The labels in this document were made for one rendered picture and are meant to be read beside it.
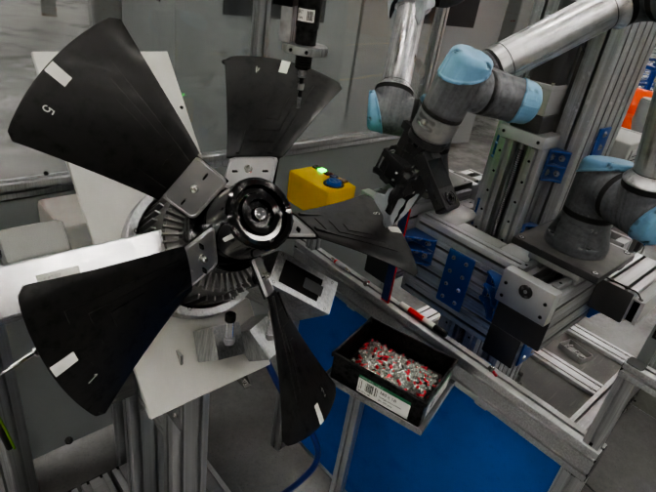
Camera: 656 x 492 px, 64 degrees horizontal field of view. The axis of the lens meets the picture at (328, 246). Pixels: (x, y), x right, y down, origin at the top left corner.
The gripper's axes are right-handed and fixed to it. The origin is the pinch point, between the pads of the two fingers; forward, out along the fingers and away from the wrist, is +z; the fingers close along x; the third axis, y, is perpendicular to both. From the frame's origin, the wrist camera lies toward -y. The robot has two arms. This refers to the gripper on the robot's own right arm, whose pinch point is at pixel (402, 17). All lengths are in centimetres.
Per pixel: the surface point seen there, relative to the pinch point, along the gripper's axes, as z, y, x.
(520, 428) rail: 68, -16, -66
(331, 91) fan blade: 11.7, -35.4, -16.2
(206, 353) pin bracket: 56, -66, -24
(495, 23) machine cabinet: 25, 375, 203
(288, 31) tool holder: 0, -53, -24
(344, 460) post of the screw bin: 95, -34, -37
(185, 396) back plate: 64, -70, -25
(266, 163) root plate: 22, -53, -21
